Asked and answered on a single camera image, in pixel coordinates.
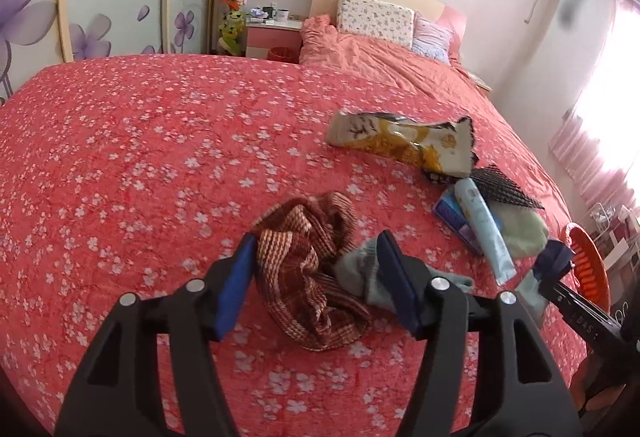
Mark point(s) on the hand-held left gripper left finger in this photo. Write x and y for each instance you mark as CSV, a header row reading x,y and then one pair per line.
x,y
235,287

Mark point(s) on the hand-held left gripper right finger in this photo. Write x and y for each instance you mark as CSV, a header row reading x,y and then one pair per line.
x,y
400,289

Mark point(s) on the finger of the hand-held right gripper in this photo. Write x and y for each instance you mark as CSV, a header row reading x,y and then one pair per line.
x,y
552,259

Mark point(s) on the orange plastic basket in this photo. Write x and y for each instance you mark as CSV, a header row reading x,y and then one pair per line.
x,y
585,267

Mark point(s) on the pale grey sock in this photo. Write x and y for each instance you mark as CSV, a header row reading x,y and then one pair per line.
x,y
360,272

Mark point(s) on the pale blue cloth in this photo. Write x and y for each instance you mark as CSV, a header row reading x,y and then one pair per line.
x,y
530,297

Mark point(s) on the brown checked cloth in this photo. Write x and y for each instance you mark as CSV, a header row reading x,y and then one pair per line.
x,y
300,287

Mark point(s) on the yellow snack bag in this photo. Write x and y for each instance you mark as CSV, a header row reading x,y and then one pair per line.
x,y
400,139

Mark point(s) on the person's right hand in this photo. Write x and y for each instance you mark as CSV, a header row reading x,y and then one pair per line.
x,y
602,401

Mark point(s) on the light green cloth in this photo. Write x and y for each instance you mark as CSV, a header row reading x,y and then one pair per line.
x,y
522,232

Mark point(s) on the white and blue tube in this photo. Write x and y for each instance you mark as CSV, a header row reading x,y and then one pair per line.
x,y
482,227

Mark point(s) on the black mesh net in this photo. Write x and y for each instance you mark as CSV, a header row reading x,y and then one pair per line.
x,y
500,187

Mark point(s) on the blue packet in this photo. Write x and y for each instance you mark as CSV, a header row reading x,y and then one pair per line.
x,y
450,212

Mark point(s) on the pink curtain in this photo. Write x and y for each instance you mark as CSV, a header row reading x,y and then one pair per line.
x,y
600,152

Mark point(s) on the red floral blanket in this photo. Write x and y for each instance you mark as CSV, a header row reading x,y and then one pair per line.
x,y
150,167

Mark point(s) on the bed with pink duvet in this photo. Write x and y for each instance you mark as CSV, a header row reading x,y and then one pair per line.
x,y
380,62

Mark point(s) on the small red bin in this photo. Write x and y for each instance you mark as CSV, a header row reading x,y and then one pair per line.
x,y
280,54

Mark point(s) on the pink striped pillow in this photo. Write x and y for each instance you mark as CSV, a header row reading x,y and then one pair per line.
x,y
432,39

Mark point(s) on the pink nightstand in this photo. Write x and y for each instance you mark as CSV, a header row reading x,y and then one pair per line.
x,y
270,37

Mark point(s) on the green plush toy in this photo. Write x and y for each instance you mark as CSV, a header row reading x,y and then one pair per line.
x,y
231,29

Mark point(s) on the white floral pillow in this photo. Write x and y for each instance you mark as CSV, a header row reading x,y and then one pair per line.
x,y
375,17

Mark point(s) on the white mug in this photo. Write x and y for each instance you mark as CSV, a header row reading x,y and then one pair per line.
x,y
283,15

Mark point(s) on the dark mug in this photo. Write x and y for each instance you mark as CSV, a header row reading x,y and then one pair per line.
x,y
269,11

